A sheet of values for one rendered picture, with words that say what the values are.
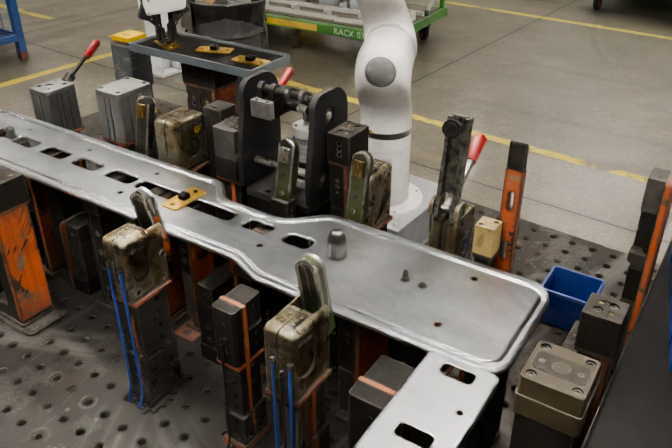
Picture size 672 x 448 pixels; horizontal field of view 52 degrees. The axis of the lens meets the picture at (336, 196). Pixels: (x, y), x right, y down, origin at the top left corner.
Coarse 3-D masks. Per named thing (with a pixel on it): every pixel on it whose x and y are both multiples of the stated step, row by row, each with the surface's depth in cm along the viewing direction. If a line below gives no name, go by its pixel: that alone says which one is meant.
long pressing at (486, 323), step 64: (0, 128) 159; (64, 128) 157; (64, 192) 133; (128, 192) 131; (256, 256) 112; (320, 256) 112; (384, 256) 112; (448, 256) 111; (384, 320) 98; (448, 320) 98; (512, 320) 98
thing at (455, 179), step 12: (456, 120) 109; (468, 120) 106; (444, 132) 106; (456, 132) 105; (468, 132) 108; (444, 144) 110; (456, 144) 110; (468, 144) 109; (444, 156) 110; (456, 156) 110; (444, 168) 111; (456, 168) 111; (444, 180) 112; (456, 180) 110; (444, 192) 114; (456, 192) 111; (456, 204) 112
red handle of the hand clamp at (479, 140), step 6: (474, 138) 118; (480, 138) 117; (486, 138) 118; (474, 144) 117; (480, 144) 117; (474, 150) 117; (480, 150) 117; (468, 156) 116; (474, 156) 116; (468, 162) 116; (474, 162) 117; (468, 168) 116; (468, 174) 116; (450, 198) 113; (444, 204) 113; (450, 204) 113; (444, 210) 113
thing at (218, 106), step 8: (208, 104) 145; (216, 104) 144; (224, 104) 145; (232, 104) 145; (208, 112) 144; (216, 112) 142; (224, 112) 143; (232, 112) 145; (208, 120) 144; (216, 120) 143; (208, 128) 146; (216, 168) 150; (216, 208) 155; (216, 216) 157
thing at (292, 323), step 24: (288, 312) 92; (264, 336) 91; (288, 336) 88; (312, 336) 92; (288, 360) 90; (312, 360) 95; (288, 384) 91; (312, 384) 96; (288, 408) 96; (312, 408) 98; (288, 432) 99; (312, 432) 101
